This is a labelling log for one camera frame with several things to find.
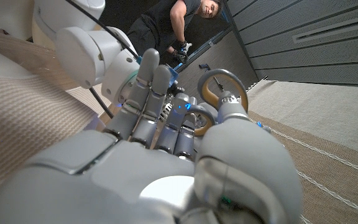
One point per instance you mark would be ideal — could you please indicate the dark grey door panel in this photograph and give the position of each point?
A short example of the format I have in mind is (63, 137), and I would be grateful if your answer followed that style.
(228, 62)

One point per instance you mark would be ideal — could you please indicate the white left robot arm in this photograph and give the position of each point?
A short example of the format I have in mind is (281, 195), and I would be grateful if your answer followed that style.
(82, 53)

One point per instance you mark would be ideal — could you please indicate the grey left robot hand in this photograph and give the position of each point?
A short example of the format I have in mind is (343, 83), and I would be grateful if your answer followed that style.
(166, 112)

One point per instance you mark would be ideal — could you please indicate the long ribbed beige cloth strip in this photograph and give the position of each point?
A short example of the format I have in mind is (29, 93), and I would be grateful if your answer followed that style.
(26, 124)

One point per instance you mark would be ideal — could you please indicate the grey yellow scissors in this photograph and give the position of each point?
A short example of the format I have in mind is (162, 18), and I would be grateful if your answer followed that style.
(219, 71)

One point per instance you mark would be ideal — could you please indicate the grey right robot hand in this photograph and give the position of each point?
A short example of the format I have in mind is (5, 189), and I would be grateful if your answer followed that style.
(135, 180)

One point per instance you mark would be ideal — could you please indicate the person in dark clothes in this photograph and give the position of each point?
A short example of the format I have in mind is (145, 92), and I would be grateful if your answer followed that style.
(160, 25)

